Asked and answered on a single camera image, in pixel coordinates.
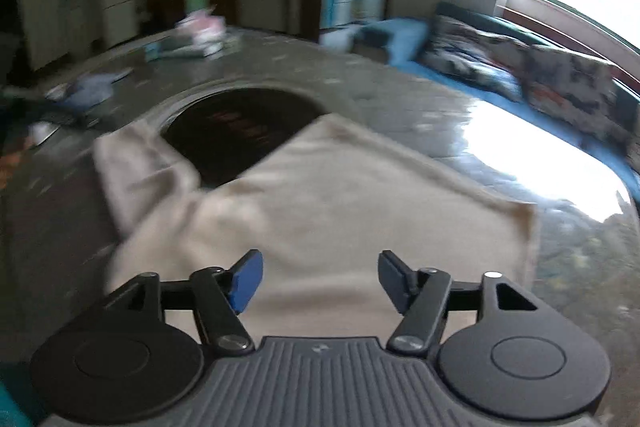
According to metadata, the cream sweater garment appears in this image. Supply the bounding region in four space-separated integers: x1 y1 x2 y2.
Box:
93 115 539 339

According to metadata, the black round induction cooktop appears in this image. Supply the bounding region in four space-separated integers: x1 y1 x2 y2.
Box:
160 88 326 188

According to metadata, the butterfly pillow lying flat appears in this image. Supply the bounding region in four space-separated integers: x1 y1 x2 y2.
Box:
422 15 529 102

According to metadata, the blue corner sofa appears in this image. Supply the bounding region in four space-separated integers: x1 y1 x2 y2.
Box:
350 2 639 198

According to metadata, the butterfly pillow upright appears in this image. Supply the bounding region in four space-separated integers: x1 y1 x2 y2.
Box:
522 46 628 142

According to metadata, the pink white tissue box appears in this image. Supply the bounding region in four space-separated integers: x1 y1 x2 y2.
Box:
175 9 227 43

